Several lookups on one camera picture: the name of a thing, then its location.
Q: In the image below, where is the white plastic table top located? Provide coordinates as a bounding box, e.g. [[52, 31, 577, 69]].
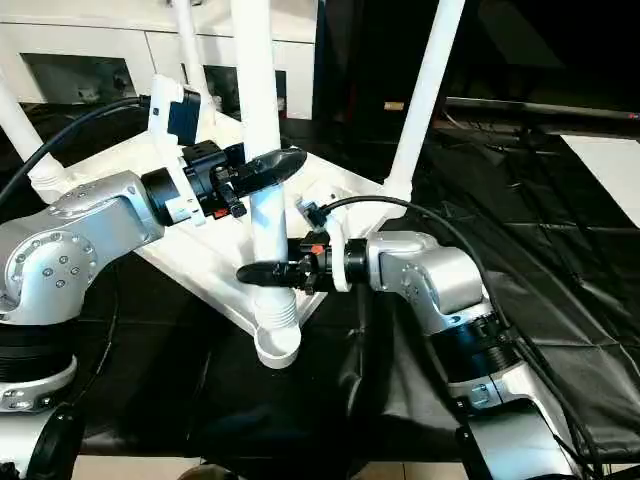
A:
[[28, 108, 413, 341]]

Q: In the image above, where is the white plastic table leg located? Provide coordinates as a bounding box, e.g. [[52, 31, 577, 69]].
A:
[[0, 78, 59, 186], [170, 0, 216, 119], [383, 0, 467, 199], [230, 0, 304, 370]]

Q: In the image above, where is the white cabinet with glass doors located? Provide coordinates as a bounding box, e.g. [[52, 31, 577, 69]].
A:
[[0, 0, 321, 119]]

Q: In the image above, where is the black mat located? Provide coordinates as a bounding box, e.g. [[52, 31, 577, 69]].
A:
[[0, 100, 640, 466]]

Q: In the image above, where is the white flat board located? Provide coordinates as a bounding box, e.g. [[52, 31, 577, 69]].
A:
[[560, 133, 640, 226]]

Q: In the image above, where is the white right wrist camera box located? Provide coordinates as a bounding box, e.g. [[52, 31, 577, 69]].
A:
[[296, 196, 369, 295]]

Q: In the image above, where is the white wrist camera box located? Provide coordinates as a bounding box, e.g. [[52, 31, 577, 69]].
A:
[[147, 74, 203, 227], [296, 196, 369, 295]]

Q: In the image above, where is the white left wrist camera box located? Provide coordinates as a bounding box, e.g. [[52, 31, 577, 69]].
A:
[[147, 74, 203, 227]]

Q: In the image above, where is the black metal rail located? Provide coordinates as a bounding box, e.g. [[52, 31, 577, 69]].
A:
[[445, 97, 640, 121]]

